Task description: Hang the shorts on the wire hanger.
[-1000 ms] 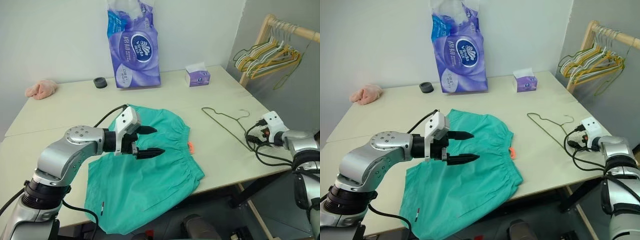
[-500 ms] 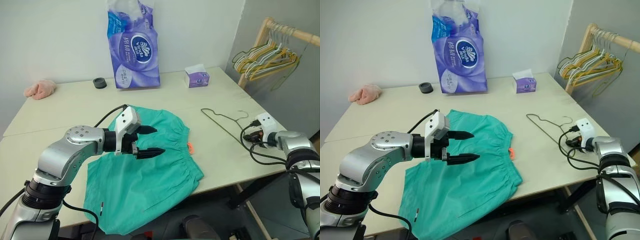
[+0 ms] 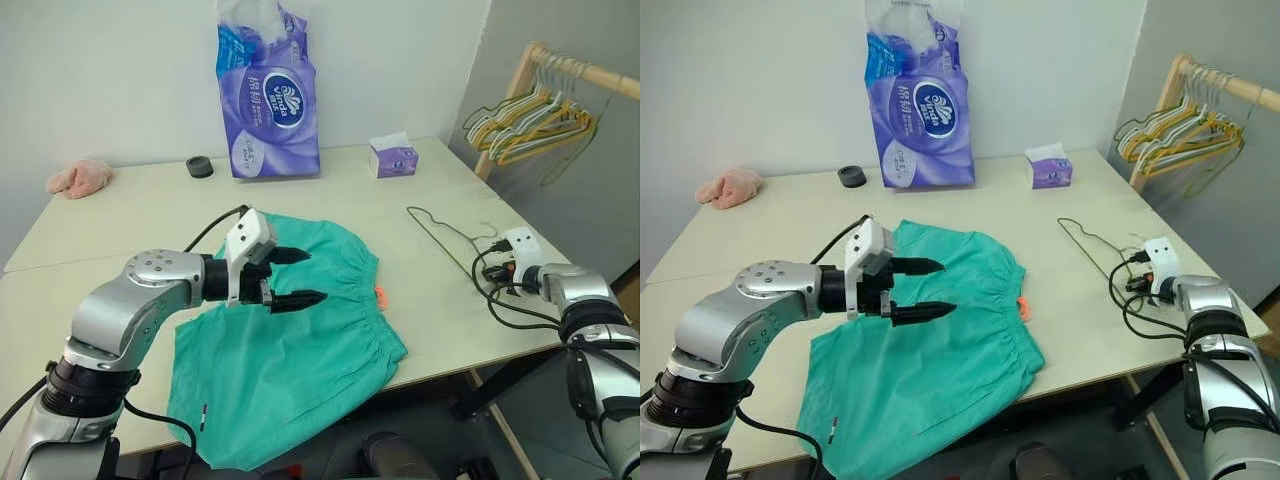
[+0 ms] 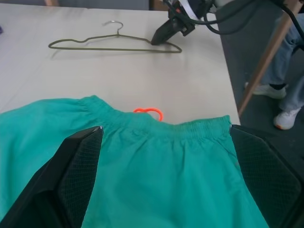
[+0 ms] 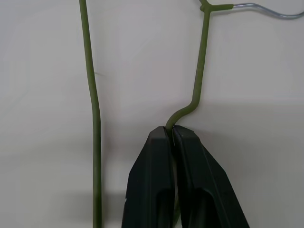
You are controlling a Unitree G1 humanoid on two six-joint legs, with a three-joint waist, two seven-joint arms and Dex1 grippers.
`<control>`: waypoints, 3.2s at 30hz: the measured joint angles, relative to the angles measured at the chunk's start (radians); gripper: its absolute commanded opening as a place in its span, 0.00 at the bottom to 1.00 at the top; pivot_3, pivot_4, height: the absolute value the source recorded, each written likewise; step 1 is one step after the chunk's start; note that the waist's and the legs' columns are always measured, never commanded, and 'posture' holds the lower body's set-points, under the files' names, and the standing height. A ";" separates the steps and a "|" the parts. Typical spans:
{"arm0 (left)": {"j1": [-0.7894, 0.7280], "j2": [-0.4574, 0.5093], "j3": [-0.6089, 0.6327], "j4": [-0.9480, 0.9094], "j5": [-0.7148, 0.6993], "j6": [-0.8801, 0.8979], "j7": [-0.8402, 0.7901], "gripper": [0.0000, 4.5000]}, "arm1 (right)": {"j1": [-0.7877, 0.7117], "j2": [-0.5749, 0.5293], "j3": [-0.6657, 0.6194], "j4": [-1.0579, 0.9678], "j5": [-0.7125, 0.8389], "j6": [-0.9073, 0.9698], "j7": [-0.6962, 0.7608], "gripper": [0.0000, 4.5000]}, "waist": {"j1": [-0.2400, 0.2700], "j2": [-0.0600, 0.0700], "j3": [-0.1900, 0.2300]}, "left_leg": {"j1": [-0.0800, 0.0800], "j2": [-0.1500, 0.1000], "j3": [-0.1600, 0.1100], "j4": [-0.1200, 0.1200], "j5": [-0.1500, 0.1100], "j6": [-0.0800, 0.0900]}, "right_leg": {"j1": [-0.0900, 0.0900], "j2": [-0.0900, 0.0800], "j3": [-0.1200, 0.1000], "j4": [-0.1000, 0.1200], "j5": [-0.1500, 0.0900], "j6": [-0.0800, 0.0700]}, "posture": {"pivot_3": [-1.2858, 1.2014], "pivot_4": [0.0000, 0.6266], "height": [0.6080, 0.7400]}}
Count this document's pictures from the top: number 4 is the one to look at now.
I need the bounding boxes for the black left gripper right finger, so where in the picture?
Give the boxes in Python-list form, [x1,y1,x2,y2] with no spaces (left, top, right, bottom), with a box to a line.
[229,124,304,228]

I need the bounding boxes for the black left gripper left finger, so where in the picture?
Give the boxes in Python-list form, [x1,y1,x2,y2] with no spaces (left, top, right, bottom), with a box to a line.
[0,125,105,228]

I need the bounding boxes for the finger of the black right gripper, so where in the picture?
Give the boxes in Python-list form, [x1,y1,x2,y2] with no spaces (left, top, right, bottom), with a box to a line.
[151,19,178,46]
[158,25,184,46]

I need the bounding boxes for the olive green wire hanger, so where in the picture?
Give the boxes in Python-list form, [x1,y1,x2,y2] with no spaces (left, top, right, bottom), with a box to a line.
[48,20,183,54]

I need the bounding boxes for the green shorts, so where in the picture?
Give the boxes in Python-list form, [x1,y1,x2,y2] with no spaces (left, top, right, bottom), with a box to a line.
[0,95,271,228]

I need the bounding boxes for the white sneaker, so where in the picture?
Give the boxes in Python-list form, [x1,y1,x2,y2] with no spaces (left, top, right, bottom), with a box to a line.
[244,82,288,100]
[273,108,303,130]

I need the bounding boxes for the wooden clothes rack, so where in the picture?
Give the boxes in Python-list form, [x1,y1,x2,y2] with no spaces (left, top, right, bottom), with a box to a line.
[44,0,302,117]

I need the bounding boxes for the person in blue jeans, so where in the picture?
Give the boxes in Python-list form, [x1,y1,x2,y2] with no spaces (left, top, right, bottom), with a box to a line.
[261,19,304,112]

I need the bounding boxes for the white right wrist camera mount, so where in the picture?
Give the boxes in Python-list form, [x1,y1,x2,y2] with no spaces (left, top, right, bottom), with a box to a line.
[180,0,202,20]

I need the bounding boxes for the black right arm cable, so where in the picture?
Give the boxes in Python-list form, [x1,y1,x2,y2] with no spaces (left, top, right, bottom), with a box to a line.
[190,0,304,41]

